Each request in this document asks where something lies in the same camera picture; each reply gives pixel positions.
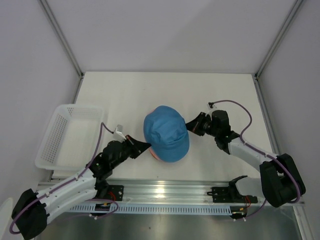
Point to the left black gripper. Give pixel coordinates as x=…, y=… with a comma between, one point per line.
x=136, y=147

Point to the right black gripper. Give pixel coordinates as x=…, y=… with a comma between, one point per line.
x=194, y=126

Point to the pink bucket hat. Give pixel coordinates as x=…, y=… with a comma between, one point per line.
x=151, y=150

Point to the blue bucket hat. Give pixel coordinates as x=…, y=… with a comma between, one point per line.
x=165, y=129

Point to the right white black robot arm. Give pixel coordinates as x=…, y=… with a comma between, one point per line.
x=279, y=182

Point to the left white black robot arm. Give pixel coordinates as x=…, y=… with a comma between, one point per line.
x=35, y=210

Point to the white plastic basket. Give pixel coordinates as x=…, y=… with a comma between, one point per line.
x=70, y=138

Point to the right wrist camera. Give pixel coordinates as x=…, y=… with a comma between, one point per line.
x=211, y=108

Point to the aluminium mounting rail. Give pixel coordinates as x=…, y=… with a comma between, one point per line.
x=135, y=192

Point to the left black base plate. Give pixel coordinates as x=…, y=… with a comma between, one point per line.
x=111, y=192

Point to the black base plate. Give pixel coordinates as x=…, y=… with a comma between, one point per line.
x=225, y=194
x=111, y=192

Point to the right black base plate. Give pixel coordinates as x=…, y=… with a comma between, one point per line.
x=225, y=194

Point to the white slotted cable duct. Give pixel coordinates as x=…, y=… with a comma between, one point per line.
x=163, y=209

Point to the right aluminium frame post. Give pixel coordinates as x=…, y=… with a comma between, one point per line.
x=279, y=37

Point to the aluminium frame post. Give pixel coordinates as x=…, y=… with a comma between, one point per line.
x=49, y=14
x=279, y=37

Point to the left aluminium frame post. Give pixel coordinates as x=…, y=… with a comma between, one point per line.
x=49, y=14

